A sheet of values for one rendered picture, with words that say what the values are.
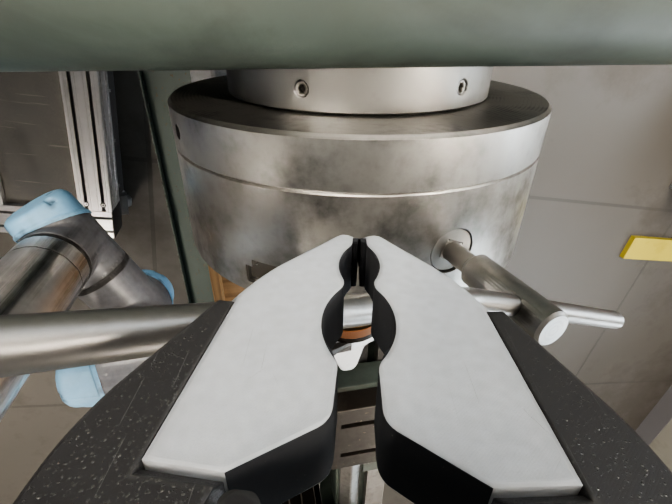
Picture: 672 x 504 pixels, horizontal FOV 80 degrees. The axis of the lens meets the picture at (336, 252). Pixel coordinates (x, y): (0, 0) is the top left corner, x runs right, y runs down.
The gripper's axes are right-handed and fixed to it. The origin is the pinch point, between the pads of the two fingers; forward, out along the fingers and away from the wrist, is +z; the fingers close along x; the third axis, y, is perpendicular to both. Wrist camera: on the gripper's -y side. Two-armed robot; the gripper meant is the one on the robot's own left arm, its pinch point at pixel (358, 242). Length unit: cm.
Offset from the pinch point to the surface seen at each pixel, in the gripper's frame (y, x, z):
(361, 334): 25.2, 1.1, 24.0
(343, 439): 66, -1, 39
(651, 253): 98, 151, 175
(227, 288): 33, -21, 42
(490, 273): 6.7, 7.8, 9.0
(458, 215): 5.0, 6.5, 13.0
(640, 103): 24, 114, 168
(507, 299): 6.5, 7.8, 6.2
